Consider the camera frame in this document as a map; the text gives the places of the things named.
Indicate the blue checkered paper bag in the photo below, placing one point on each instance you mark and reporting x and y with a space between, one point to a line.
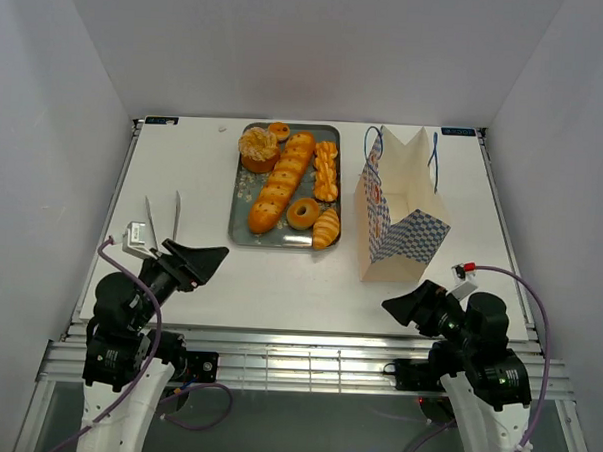
401 218

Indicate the right logo sticker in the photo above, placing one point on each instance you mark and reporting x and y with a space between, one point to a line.
458 132

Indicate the sugared round cake bread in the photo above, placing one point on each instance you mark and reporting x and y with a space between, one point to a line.
259 150

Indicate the logo sticker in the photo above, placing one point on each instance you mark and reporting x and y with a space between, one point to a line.
161 120
458 132

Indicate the long baguette bread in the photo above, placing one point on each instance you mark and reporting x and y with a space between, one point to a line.
282 183

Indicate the left logo sticker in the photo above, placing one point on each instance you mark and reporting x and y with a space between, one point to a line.
161 120

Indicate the small round bun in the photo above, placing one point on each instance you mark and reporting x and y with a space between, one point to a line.
281 130

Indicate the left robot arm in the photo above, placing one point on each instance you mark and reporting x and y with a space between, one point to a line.
132 364

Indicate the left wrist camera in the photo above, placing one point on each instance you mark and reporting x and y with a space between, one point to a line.
135 241

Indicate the twisted orange pastry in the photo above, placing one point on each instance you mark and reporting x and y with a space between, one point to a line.
325 187

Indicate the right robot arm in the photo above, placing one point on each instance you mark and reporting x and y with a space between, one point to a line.
486 383

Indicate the ring donut bread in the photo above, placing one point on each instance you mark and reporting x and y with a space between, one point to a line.
303 213

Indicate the aluminium frame rail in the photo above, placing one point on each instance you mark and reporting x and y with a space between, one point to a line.
302 362

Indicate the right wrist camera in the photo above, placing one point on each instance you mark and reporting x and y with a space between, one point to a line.
464 286

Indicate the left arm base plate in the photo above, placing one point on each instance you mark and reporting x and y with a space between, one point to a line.
198 367

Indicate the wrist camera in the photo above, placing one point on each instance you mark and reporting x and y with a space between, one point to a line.
135 241
464 286

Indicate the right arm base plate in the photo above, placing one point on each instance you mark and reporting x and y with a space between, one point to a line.
412 375

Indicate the metal baking tray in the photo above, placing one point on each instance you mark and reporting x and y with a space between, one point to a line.
248 186

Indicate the striped croissant bread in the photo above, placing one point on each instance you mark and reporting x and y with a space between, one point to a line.
325 229

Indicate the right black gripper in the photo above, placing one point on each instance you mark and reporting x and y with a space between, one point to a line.
420 310

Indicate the metal tongs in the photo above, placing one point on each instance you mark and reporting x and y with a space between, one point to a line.
156 222

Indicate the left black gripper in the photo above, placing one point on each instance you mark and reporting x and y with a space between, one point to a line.
193 263

